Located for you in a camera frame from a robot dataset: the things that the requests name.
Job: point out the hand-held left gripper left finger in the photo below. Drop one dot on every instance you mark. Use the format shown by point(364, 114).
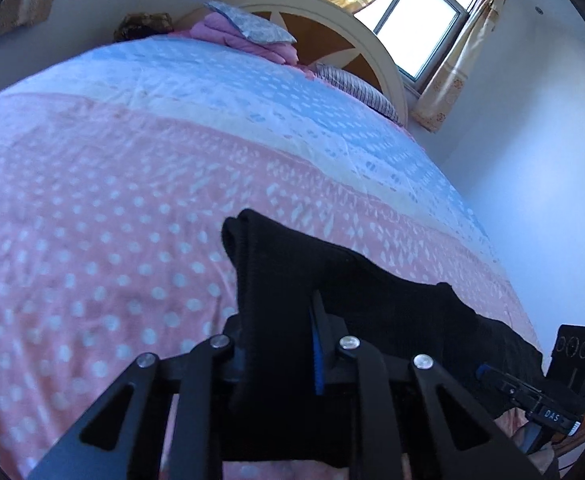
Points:
point(207, 370)

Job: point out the black pants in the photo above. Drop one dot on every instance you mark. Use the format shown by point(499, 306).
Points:
point(372, 300)

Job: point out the cream wooden headboard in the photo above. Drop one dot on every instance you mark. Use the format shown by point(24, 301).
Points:
point(342, 35)

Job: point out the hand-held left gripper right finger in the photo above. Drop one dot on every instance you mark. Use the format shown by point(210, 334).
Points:
point(317, 360)

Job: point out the floral pillow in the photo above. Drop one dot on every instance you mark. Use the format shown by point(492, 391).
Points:
point(257, 22)

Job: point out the striped pillow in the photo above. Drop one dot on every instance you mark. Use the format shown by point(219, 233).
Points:
point(360, 92)

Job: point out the person's right hand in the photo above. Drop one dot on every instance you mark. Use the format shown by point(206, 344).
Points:
point(544, 460)

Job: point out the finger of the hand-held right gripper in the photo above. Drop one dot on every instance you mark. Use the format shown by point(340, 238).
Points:
point(497, 382)

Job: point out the brown plush item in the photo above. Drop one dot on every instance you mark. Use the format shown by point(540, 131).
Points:
point(142, 27)

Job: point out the window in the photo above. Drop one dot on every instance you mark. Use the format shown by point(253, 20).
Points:
point(422, 20)

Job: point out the folded pink blanket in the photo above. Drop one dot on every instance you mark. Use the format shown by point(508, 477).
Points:
point(272, 52)

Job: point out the pink and blue dotted bedsheet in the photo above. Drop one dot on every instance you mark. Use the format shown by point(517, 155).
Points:
point(122, 185)

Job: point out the narrow yellow patterned curtain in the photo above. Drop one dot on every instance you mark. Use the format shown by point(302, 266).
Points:
point(462, 65)

